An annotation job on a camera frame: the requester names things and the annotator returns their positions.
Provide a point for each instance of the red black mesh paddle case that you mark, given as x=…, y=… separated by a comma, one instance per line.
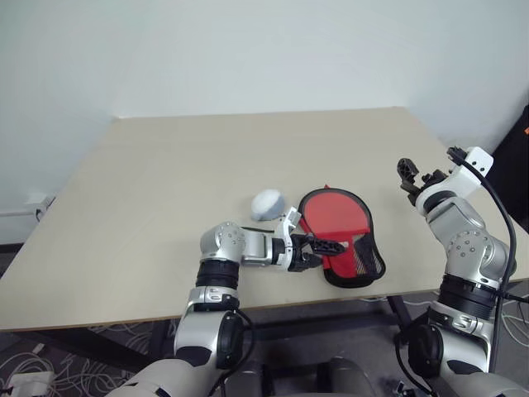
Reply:
x=374, y=258

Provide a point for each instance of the white wall socket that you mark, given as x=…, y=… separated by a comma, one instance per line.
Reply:
x=39, y=200

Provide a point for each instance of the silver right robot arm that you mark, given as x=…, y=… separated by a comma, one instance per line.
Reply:
x=467, y=219

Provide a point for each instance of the red table tennis paddle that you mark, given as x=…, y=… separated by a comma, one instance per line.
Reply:
x=335, y=213

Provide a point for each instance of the white grey rounded object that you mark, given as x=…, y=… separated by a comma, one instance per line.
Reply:
x=266, y=204

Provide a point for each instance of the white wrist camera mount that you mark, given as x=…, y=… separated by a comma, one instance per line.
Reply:
x=286, y=237
x=471, y=171

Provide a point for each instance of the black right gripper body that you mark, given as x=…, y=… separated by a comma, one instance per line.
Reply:
x=430, y=181

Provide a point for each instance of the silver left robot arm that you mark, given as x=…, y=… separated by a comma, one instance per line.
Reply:
x=223, y=244

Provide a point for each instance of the white box on floor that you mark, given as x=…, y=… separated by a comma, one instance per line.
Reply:
x=29, y=382

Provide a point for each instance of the black bag with orange tag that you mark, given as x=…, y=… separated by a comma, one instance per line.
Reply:
x=514, y=173

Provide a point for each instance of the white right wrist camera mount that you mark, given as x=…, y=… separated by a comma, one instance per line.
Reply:
x=471, y=171

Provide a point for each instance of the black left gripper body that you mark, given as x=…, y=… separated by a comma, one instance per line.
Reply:
x=298, y=253

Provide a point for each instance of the grey robot torso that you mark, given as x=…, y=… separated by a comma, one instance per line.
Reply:
x=347, y=378

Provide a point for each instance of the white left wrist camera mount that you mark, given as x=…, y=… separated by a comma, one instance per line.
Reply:
x=286, y=237

